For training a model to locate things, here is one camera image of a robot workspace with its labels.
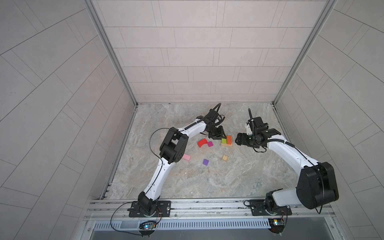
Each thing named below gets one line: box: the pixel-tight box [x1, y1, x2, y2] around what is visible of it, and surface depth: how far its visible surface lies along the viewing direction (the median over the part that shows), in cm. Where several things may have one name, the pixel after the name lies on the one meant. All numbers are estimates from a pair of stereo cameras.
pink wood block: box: [182, 153, 191, 161], surface depth 89 cm
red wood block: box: [197, 138, 208, 148], surface depth 96 cm
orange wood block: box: [226, 135, 233, 145], surface depth 96 cm
